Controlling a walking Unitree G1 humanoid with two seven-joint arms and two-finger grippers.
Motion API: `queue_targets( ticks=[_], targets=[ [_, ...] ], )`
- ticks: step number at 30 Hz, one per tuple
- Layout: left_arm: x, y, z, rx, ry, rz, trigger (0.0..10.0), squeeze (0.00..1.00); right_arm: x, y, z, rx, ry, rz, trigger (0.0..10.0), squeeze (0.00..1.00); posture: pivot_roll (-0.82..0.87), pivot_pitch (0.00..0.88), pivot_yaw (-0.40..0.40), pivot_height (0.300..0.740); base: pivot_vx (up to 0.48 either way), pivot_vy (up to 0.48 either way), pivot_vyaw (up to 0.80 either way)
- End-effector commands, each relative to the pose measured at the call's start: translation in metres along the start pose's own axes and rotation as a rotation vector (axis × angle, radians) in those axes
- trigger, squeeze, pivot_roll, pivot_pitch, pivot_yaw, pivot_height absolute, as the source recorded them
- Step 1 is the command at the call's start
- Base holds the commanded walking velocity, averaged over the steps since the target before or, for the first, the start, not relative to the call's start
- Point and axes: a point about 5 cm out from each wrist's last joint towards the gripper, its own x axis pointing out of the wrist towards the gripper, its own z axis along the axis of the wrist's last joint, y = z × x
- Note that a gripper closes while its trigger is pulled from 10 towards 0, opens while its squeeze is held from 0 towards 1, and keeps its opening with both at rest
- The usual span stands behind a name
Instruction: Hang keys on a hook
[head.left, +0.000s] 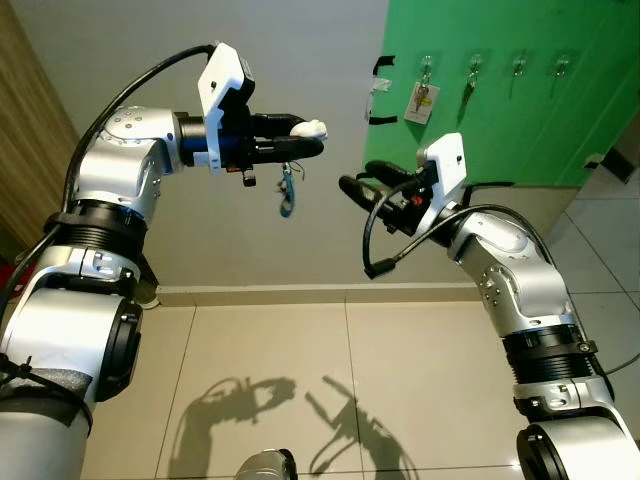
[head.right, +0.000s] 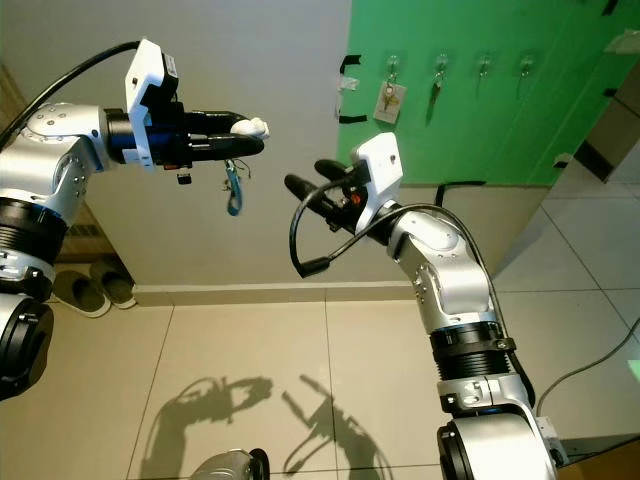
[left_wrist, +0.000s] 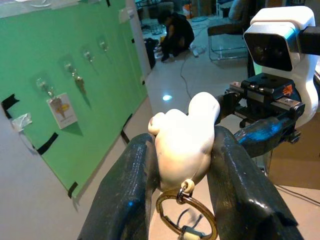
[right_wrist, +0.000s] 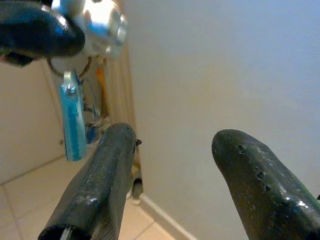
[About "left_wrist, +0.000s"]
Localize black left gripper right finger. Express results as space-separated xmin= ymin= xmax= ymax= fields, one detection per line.
xmin=206 ymin=125 xmax=305 ymax=240

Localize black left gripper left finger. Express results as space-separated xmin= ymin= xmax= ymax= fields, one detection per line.
xmin=77 ymin=133 xmax=161 ymax=240

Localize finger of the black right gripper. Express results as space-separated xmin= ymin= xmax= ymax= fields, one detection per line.
xmin=215 ymin=91 xmax=242 ymax=123
xmin=233 ymin=116 xmax=303 ymax=159

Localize large gold key ring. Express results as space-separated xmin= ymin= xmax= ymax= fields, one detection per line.
xmin=156 ymin=189 xmax=218 ymax=240

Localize white plush figure charm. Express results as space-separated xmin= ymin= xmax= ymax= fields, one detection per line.
xmin=147 ymin=91 xmax=221 ymax=198

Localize clear adhesive metal hook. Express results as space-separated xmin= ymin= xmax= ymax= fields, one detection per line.
xmin=31 ymin=72 xmax=55 ymax=97
xmin=96 ymin=36 xmax=111 ymax=53
xmin=57 ymin=55 xmax=77 ymax=76
xmin=79 ymin=44 xmax=97 ymax=65

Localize brown cardboard box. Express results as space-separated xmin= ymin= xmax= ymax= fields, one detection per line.
xmin=268 ymin=117 xmax=320 ymax=190

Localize black tape strip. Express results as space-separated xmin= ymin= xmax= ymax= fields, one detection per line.
xmin=36 ymin=132 xmax=60 ymax=155
xmin=66 ymin=181 xmax=79 ymax=199
xmin=0 ymin=93 xmax=20 ymax=120
xmin=120 ymin=113 xmax=133 ymax=145

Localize white power strip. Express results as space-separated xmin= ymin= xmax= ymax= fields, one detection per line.
xmin=191 ymin=46 xmax=206 ymax=58

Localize person in black clothes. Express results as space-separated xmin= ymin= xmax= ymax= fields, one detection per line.
xmin=157 ymin=9 xmax=195 ymax=63

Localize green corrugated plastic board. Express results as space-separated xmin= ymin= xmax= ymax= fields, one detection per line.
xmin=0 ymin=0 xmax=148 ymax=200

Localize white printed card tag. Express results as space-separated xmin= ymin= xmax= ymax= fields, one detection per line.
xmin=46 ymin=92 xmax=78 ymax=130

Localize small metal key bunch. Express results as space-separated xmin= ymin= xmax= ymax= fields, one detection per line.
xmin=71 ymin=72 xmax=88 ymax=96

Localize crumpled silver tape piece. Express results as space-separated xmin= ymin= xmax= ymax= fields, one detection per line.
xmin=11 ymin=112 xmax=33 ymax=133

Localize clear tape strip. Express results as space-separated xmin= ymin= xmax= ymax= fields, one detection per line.
xmin=0 ymin=0 xmax=79 ymax=19

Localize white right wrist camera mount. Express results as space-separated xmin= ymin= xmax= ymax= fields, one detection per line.
xmin=243 ymin=6 xmax=320 ymax=127

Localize white floor cable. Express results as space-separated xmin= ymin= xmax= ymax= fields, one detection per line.
xmin=179 ymin=47 xmax=201 ymax=100

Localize black floor cable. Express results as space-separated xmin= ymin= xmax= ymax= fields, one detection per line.
xmin=274 ymin=184 xmax=320 ymax=204

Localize black metal frame chair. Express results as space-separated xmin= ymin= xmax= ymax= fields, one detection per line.
xmin=207 ymin=21 xmax=251 ymax=62

